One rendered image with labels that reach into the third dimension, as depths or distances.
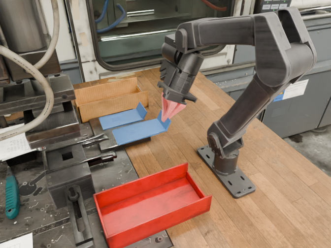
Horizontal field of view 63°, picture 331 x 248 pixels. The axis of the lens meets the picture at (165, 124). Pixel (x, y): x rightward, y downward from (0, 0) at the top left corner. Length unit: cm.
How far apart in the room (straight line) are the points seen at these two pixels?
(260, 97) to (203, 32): 19
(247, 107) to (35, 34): 44
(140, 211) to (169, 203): 7
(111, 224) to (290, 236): 41
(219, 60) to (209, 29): 88
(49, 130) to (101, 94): 52
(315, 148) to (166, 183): 187
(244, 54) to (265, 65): 109
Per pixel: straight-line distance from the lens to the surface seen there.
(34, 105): 61
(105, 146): 84
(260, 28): 51
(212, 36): 62
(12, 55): 51
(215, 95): 111
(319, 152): 245
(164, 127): 75
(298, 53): 53
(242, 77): 169
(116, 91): 108
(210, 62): 147
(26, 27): 55
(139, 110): 95
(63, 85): 63
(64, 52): 127
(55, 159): 74
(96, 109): 96
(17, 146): 88
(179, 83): 71
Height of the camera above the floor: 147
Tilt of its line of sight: 38 degrees down
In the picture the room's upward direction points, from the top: straight up
